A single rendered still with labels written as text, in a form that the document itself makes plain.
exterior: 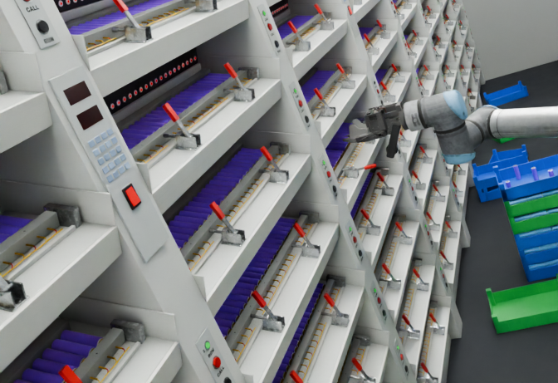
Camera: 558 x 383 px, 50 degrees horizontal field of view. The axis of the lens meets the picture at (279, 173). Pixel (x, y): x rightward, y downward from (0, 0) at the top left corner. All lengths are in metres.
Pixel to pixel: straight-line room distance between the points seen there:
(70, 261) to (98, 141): 0.17
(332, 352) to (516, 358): 1.14
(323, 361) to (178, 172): 0.63
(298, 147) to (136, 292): 0.70
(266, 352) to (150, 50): 0.58
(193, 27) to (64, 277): 0.57
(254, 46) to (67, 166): 0.70
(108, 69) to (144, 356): 0.42
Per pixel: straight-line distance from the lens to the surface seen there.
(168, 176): 0.96
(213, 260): 1.07
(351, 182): 1.74
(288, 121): 1.45
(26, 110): 0.79
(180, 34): 1.11
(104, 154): 0.85
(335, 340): 1.46
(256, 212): 1.21
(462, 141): 1.81
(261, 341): 1.18
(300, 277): 1.33
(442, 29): 4.19
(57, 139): 0.83
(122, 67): 0.95
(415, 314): 2.15
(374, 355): 1.70
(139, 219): 0.87
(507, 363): 2.43
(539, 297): 2.70
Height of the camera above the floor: 1.57
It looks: 17 degrees down
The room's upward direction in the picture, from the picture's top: 23 degrees counter-clockwise
